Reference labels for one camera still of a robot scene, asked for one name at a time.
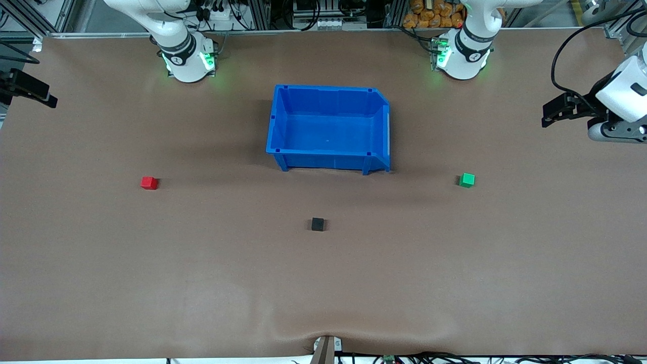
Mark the bag of orange items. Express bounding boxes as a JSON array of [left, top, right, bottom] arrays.
[[403, 0, 506, 29]]

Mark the white power strip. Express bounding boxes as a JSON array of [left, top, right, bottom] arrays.
[[195, 4, 238, 32]]

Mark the blue plastic storage bin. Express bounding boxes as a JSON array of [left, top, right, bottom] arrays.
[[266, 84, 391, 176]]

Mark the brown table mat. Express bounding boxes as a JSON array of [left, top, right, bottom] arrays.
[[0, 28, 647, 362]]

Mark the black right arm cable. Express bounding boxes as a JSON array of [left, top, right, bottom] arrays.
[[0, 40, 40, 65]]

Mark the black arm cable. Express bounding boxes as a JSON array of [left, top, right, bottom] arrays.
[[0, 40, 40, 65], [550, 8, 647, 99]]

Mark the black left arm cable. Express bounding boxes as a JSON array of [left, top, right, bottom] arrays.
[[550, 8, 647, 99]]

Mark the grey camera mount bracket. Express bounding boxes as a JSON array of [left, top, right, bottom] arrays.
[[312, 335, 343, 364]]

